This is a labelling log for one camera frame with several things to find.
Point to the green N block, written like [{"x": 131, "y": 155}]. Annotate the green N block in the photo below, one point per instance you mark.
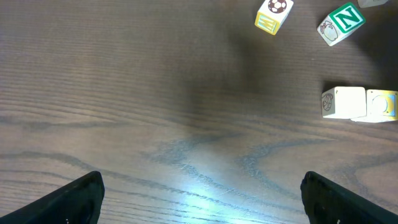
[{"x": 340, "y": 23}]

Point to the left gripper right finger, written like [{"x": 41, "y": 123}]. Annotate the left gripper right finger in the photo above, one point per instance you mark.
[{"x": 326, "y": 202}]

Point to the yellow C block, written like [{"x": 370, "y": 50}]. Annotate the yellow C block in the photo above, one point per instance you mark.
[{"x": 344, "y": 102}]

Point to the red A block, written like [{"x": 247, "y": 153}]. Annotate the red A block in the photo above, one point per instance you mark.
[{"x": 371, "y": 3}]

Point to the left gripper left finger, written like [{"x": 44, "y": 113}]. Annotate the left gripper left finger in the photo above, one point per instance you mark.
[{"x": 78, "y": 202}]

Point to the cream picture block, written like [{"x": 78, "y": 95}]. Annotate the cream picture block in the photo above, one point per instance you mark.
[{"x": 272, "y": 14}]

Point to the yellow O block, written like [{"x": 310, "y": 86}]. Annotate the yellow O block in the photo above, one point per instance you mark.
[{"x": 381, "y": 106}]

